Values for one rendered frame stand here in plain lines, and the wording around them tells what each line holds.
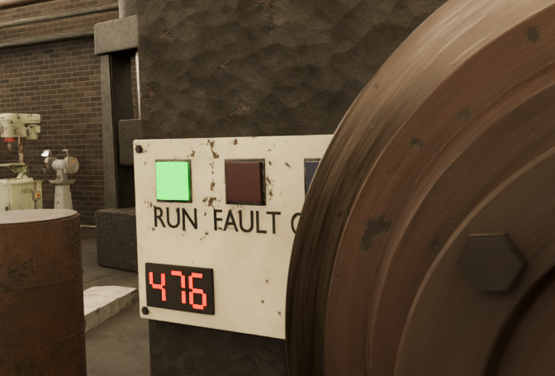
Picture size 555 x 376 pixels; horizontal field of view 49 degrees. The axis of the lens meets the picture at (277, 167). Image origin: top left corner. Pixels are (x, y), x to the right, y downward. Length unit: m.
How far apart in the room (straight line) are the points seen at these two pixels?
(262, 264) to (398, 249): 0.25
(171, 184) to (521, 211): 0.40
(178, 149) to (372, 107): 0.27
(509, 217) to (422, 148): 0.09
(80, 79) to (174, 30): 8.64
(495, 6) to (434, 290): 0.16
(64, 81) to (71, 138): 0.84
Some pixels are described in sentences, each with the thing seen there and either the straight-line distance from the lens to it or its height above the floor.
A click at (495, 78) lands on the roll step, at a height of 1.27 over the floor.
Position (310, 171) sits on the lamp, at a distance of 0.51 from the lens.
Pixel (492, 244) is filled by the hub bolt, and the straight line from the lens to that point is 0.25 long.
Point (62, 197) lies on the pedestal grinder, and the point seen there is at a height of 0.46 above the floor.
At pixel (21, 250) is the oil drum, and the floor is 0.75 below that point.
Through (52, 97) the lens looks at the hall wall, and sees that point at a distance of 9.65.
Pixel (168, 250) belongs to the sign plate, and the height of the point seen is 1.13.
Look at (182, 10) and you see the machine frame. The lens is 0.62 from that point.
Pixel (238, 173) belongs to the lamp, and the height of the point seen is 1.21.
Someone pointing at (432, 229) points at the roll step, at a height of 1.19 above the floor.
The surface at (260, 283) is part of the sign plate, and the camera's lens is 0.55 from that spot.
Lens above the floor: 1.24
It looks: 3 degrees down
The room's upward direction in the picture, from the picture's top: 2 degrees counter-clockwise
